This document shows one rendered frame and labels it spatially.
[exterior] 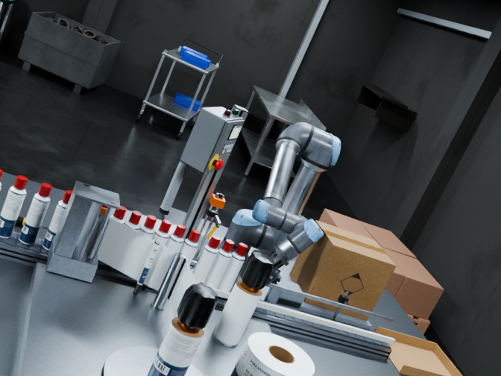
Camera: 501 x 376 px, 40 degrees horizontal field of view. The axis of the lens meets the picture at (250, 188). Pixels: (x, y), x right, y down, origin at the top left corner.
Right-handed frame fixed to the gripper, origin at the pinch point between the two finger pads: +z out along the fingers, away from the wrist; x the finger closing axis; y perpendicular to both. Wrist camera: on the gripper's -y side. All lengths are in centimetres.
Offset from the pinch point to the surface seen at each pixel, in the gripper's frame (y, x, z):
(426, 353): -8, 86, -38
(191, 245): 3.1, -24.3, 1.5
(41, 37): -594, -49, 89
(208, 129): -1, -51, -27
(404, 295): -206, 222, -51
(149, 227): 2.3, -38.2, 8.2
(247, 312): 32.8, -9.6, -2.9
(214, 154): 1, -44, -23
